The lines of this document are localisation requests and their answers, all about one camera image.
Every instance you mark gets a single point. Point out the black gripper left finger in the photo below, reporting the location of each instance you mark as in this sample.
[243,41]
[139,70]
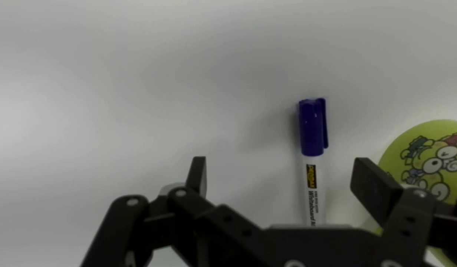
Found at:
[139,227]

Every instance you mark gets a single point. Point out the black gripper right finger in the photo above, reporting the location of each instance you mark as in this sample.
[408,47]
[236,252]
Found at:
[386,197]

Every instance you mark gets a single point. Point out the white marker with blue cap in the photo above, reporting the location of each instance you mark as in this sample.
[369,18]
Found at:
[311,133]

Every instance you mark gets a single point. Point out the yellow-green cartoon sticker disc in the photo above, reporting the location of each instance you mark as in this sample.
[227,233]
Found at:
[430,148]

